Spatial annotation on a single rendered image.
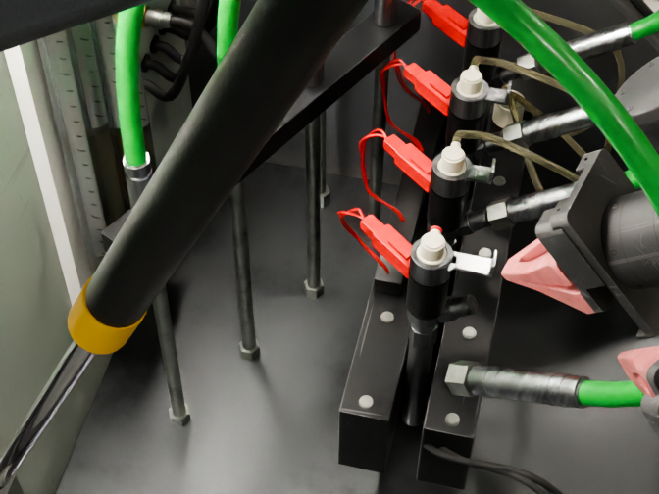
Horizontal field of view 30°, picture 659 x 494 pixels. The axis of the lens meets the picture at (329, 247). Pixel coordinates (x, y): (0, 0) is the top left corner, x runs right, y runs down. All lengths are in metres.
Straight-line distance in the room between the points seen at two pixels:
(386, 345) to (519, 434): 0.19
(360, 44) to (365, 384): 0.27
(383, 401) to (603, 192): 0.26
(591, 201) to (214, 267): 0.53
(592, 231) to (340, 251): 0.49
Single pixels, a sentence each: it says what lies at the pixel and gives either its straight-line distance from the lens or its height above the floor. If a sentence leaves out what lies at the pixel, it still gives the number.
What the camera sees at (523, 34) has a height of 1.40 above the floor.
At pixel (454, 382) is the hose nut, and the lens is 0.74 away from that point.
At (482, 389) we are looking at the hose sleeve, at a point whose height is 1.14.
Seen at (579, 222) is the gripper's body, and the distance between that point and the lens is 0.72.
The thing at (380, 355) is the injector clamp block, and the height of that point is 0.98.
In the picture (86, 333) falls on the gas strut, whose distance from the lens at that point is 0.36.
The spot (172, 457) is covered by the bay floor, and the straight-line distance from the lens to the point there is 1.06.
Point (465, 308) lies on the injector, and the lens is 0.85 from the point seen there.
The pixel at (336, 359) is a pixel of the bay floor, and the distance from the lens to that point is 1.11.
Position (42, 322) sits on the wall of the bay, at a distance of 0.95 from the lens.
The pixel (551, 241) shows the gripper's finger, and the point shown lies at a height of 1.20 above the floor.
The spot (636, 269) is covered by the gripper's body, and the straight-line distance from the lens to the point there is 0.72.
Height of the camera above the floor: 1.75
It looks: 51 degrees down
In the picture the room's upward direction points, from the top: 1 degrees clockwise
